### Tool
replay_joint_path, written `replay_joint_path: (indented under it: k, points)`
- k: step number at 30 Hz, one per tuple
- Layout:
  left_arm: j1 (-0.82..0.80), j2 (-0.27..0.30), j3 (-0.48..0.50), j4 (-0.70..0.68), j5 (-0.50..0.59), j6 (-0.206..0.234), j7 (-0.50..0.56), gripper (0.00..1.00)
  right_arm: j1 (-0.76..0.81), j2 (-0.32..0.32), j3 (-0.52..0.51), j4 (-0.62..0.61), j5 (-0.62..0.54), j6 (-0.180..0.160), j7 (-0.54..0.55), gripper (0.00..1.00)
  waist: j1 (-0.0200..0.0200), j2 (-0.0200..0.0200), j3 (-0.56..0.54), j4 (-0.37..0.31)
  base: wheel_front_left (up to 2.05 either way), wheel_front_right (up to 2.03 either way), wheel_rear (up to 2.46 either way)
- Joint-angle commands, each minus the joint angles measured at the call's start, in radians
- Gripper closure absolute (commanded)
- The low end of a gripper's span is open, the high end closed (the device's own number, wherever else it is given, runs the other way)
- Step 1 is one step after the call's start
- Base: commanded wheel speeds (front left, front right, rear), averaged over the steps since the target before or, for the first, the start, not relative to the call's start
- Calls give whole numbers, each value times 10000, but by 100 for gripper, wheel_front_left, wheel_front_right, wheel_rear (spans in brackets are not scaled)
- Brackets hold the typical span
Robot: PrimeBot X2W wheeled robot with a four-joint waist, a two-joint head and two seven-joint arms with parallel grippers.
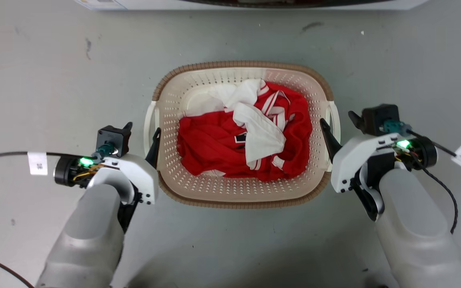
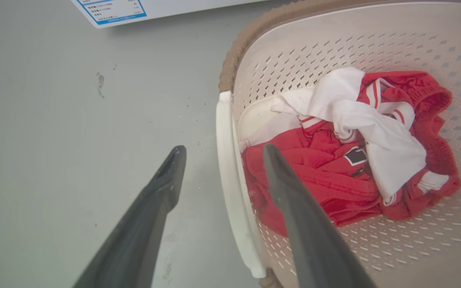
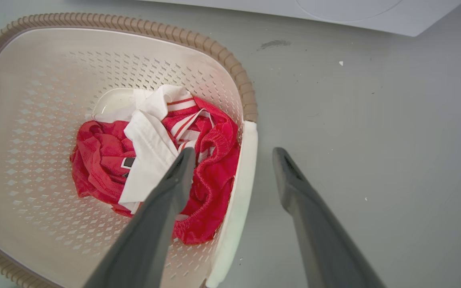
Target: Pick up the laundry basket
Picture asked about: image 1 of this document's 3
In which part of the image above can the beige laundry basket brown rim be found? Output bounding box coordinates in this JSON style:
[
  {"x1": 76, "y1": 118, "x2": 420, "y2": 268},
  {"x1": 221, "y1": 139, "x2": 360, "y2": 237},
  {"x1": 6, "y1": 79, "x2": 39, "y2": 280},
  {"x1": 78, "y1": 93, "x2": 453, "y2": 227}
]
[{"x1": 144, "y1": 61, "x2": 341, "y2": 209}]

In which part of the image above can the thin black right gripper cable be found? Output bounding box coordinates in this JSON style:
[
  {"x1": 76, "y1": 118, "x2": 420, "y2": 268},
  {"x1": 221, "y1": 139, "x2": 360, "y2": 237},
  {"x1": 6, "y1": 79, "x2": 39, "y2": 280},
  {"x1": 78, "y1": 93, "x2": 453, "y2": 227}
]
[{"x1": 406, "y1": 129, "x2": 461, "y2": 179}]

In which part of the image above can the thin black left gripper cable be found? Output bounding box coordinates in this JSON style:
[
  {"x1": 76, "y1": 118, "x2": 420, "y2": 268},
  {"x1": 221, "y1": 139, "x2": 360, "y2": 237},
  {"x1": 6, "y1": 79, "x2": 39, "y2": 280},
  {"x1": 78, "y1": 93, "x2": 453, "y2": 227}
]
[{"x1": 0, "y1": 151, "x2": 61, "y2": 165}]

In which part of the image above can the thin black floor cable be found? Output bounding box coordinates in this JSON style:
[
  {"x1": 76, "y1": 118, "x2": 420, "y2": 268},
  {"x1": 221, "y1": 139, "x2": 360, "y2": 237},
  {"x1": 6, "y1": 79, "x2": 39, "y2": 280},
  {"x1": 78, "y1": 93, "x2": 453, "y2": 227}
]
[{"x1": 0, "y1": 248, "x2": 36, "y2": 288}]

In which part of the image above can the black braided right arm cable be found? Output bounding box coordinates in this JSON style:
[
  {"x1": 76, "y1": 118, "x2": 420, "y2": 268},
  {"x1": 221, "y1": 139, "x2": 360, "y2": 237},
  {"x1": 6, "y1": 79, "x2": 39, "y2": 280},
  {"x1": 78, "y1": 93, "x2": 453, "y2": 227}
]
[{"x1": 409, "y1": 152, "x2": 459, "y2": 235}]

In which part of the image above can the white cloth garment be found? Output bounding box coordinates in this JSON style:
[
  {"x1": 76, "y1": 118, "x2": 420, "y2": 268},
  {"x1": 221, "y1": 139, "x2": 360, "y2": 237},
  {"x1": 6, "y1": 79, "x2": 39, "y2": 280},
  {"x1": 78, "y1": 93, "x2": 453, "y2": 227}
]
[{"x1": 186, "y1": 79, "x2": 287, "y2": 170}]

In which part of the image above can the red white-striped jersey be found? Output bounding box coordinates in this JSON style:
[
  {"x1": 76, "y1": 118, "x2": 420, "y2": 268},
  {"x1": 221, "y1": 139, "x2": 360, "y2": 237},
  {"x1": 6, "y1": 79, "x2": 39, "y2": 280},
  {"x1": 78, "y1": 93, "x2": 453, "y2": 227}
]
[{"x1": 177, "y1": 82, "x2": 313, "y2": 182}]

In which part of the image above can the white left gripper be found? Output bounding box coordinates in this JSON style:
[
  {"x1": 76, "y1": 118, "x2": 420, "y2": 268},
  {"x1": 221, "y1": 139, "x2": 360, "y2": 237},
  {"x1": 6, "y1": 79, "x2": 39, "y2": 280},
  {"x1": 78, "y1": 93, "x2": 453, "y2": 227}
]
[{"x1": 94, "y1": 122, "x2": 162, "y2": 205}]

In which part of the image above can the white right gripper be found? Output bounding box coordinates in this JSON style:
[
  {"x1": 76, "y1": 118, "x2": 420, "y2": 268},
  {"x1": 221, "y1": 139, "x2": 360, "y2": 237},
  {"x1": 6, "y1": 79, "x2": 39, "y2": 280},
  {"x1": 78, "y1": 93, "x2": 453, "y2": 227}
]
[{"x1": 320, "y1": 111, "x2": 414, "y2": 194}]

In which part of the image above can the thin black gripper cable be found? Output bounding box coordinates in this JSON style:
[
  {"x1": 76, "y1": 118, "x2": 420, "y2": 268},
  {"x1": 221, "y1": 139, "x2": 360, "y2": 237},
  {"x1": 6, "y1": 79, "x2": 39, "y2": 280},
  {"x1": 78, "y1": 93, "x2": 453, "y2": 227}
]
[
  {"x1": 406, "y1": 129, "x2": 461, "y2": 179},
  {"x1": 0, "y1": 151, "x2": 61, "y2": 165}
]

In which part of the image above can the white printed cable label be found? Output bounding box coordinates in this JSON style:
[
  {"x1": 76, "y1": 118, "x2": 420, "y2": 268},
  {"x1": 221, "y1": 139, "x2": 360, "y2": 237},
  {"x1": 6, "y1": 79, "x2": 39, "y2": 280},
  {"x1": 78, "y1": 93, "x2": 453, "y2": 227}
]
[{"x1": 27, "y1": 152, "x2": 48, "y2": 176}]

